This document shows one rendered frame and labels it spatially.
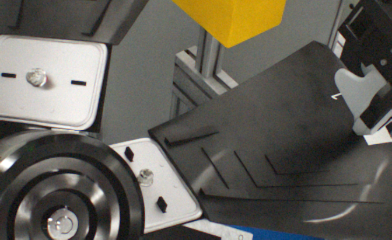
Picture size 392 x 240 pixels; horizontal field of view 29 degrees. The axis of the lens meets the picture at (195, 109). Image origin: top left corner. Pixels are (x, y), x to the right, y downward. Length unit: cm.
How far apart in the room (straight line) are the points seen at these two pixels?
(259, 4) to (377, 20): 40
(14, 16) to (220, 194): 20
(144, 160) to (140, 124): 127
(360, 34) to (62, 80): 24
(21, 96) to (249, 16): 48
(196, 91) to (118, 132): 71
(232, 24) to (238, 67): 106
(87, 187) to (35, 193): 3
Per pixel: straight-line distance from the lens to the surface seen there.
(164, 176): 59
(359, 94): 66
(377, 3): 59
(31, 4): 56
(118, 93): 174
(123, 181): 50
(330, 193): 65
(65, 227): 49
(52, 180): 48
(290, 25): 207
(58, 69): 54
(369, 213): 67
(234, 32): 97
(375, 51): 61
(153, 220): 56
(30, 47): 56
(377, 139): 72
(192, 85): 115
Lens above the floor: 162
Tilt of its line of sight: 45 degrees down
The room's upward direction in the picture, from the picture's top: 8 degrees clockwise
